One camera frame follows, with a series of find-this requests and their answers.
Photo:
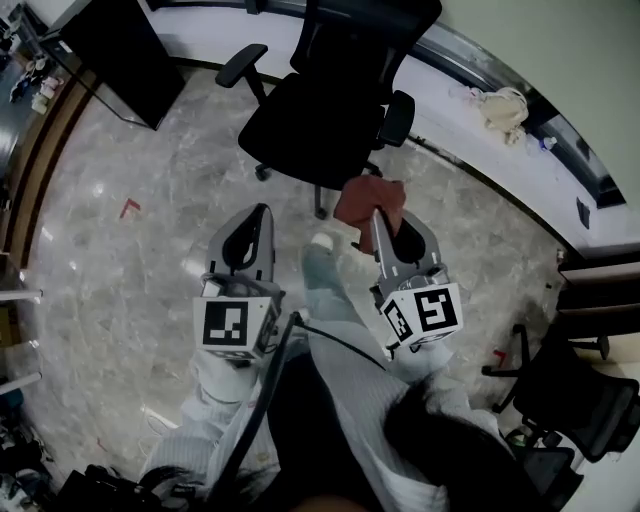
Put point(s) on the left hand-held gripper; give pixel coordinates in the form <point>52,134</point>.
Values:
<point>235,320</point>

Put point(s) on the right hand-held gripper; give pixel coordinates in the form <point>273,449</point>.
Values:
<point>425,310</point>

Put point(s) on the reddish-brown cloth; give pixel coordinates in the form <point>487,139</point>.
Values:
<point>362,202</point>

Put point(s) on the black office chair armrest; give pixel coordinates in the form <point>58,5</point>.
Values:
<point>398,119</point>
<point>242,64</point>

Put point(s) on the person's right forearm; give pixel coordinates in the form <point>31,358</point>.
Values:
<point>440,370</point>

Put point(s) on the person's left forearm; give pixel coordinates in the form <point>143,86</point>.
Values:
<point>215,405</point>

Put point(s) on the black mesh office chair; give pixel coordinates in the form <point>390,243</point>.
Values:
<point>575,410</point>

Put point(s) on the person's white shoe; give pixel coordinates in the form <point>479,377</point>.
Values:
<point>321,240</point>

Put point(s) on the person's leg in light jeans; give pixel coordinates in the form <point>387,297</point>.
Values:
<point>325,285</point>

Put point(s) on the red floor tape mark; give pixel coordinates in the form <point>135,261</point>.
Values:
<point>499,356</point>
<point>130,207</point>

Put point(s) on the person's grey ribbed cardigan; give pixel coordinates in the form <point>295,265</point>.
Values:
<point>360,390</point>

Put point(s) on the beige fabric bag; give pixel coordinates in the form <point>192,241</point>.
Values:
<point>505,112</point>

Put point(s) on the dark wooden shelf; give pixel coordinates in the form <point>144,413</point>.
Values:
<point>600,295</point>

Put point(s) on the black desk panel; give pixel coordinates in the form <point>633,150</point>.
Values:
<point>120,60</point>

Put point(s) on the white table leg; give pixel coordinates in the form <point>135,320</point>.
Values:
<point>20,296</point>
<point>20,382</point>

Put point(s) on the black bag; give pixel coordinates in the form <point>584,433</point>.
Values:
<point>100,487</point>

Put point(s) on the black wall socket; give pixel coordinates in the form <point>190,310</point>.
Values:
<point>583,212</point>

